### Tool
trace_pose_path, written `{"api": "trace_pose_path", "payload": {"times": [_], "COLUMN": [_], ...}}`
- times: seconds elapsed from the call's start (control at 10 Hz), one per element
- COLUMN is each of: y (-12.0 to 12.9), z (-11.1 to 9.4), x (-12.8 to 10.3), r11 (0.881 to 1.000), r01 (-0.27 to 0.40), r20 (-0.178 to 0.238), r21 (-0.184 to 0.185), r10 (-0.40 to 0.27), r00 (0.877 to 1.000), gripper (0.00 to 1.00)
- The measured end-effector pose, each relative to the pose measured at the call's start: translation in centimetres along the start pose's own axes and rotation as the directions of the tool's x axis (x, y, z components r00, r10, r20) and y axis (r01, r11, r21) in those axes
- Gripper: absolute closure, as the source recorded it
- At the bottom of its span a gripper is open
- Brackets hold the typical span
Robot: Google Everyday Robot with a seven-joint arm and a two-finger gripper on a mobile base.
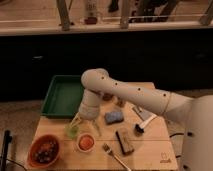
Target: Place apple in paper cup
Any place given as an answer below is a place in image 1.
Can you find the green plastic tray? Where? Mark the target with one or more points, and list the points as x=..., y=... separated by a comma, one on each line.
x=63, y=97

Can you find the orange bowl with food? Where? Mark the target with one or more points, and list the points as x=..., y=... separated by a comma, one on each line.
x=44, y=151

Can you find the blue sponge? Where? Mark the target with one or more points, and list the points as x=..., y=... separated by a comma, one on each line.
x=114, y=117

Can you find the brown rectangular block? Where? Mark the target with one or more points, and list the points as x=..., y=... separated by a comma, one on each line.
x=124, y=141

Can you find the green translucent cup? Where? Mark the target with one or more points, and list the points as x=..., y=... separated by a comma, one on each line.
x=72, y=132

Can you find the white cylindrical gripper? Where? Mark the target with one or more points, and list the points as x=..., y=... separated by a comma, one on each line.
x=89, y=109

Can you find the black stand at left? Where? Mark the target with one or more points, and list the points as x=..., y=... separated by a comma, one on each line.
x=6, y=141

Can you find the white handled black brush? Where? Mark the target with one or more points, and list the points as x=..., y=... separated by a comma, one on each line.
x=139, y=128

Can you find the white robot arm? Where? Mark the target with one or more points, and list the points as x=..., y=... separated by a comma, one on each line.
x=196, y=114

